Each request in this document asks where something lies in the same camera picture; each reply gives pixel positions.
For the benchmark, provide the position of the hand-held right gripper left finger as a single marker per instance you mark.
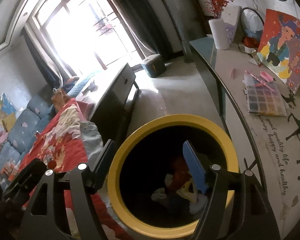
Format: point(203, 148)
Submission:
point(103, 165)

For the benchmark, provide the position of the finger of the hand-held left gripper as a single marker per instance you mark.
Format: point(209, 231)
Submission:
point(27, 180)

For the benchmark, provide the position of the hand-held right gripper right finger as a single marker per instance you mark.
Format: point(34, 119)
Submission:
point(195, 165)

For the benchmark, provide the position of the yellow rimmed trash bin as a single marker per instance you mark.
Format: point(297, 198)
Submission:
point(165, 120)

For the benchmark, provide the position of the orange floral cloth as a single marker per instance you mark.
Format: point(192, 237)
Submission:
point(9, 171)

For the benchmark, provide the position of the light blue quilt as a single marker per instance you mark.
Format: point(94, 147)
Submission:
point(91, 140)

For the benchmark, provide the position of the red floral blanket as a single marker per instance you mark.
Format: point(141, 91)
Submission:
point(65, 145)

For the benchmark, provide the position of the pink clothes pile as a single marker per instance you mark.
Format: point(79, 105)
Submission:
point(0, 140)

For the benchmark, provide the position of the yellow cushion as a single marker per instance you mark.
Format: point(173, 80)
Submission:
point(9, 125)

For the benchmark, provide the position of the blue patterned sofa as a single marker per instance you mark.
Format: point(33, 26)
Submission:
point(27, 120)

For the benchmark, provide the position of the country map poster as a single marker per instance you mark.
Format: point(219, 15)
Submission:
point(2, 112)

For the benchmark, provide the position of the side table with print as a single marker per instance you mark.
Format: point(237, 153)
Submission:
point(265, 135)

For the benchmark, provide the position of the orange plush toy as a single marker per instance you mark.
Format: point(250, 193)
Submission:
point(60, 100)

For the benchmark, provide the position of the wooden coffee table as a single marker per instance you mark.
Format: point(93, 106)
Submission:
point(110, 80)

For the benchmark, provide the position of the clear bead organiser box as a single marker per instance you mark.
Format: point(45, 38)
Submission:
point(265, 98)

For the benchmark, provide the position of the pink pen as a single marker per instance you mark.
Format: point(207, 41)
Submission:
point(256, 80)

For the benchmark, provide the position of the blue square stool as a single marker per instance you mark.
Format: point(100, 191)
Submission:
point(153, 66)

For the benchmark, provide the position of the pink plastic tray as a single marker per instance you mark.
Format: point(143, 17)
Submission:
point(267, 77)

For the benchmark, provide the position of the dark grey curtain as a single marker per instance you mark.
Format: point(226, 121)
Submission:
point(145, 17)
point(42, 60)

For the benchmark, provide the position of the small picture card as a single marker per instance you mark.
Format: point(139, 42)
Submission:
point(257, 58)

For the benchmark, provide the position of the small white cup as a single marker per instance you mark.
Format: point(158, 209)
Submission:
point(250, 45)

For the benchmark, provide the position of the grey standing air conditioner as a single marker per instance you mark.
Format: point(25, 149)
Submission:
point(182, 30)

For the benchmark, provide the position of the glass balcony door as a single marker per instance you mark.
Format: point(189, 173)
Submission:
point(77, 30)

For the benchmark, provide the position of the hanging red blue laundry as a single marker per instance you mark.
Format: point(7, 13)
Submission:
point(103, 26)

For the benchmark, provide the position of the colourful figure painting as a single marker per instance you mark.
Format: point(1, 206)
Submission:
point(282, 45)

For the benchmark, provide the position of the round black rimmed mirror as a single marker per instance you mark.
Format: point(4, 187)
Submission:
point(251, 25)

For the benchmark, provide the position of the white lilac box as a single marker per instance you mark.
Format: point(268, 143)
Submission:
point(233, 17)

